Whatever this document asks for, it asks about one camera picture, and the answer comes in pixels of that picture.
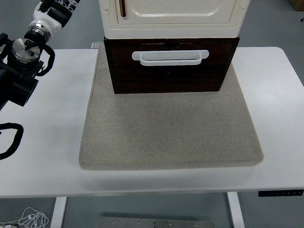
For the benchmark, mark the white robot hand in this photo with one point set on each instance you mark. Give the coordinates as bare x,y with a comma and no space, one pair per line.
51,22

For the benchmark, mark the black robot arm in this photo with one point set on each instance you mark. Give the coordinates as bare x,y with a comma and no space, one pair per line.
21,83

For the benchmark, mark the cream plastic cabinet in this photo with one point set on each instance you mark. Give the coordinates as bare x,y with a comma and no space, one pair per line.
178,28

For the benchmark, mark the beige fabric mat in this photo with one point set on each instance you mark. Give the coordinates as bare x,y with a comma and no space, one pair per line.
166,130

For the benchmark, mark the white table leg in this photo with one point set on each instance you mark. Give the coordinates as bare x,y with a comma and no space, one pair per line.
236,213
58,213

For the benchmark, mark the white power adapter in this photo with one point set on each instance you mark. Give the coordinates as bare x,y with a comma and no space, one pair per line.
7,226

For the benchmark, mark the brown cardboard box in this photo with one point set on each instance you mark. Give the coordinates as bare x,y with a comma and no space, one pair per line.
298,4

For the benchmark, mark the black table control panel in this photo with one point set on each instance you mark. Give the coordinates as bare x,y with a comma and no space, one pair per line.
280,193

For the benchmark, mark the grey metal bracket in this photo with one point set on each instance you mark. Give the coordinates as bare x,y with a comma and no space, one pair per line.
96,44

